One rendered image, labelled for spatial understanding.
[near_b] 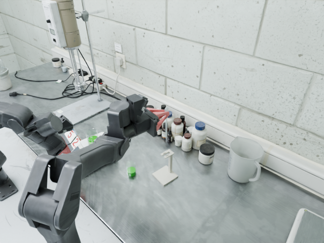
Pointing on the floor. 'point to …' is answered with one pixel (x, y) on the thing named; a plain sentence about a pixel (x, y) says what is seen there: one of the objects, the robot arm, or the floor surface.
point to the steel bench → (214, 175)
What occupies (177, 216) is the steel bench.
